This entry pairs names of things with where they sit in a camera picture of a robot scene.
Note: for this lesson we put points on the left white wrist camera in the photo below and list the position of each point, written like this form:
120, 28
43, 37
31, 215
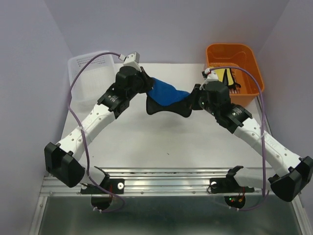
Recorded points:
131, 60

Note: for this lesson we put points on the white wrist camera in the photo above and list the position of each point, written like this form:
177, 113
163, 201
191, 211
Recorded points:
209, 76
131, 60

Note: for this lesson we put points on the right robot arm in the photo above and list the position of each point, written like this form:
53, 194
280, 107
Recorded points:
289, 172

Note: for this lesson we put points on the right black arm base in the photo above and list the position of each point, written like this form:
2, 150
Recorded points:
226, 185

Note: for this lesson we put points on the aluminium mounting rail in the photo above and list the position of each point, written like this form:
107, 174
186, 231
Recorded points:
148, 182

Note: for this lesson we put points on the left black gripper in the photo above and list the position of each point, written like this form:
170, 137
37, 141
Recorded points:
147, 80

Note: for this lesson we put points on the orange plastic basket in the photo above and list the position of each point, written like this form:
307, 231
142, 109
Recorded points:
237, 68

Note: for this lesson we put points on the yellow towel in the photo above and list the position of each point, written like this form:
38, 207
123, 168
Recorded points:
226, 77

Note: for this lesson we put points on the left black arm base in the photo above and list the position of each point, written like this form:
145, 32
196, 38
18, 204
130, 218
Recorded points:
113, 185

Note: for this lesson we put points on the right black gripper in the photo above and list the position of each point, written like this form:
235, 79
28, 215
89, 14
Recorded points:
191, 100

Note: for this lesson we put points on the white perforated basket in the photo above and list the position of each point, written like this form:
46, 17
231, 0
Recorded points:
93, 81

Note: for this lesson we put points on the blue towel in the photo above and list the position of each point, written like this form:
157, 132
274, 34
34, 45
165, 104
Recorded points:
164, 97

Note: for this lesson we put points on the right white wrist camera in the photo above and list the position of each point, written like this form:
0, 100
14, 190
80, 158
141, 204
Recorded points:
209, 76

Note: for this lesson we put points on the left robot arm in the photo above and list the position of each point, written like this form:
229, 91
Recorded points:
62, 158

